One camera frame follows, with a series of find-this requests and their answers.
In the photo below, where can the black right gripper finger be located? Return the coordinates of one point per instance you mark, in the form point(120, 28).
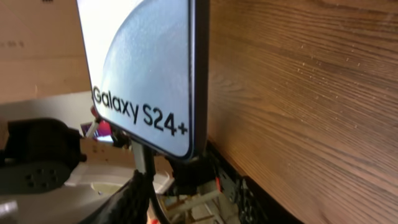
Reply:
point(128, 205)

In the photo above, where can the Galaxy S24 smartphone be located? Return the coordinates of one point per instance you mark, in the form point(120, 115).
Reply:
point(148, 68)

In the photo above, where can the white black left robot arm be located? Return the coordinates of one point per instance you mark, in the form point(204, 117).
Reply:
point(39, 155)

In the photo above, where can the brown cardboard backdrop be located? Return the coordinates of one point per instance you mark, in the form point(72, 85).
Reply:
point(42, 51)

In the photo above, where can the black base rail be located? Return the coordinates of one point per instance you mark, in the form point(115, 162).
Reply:
point(255, 205)

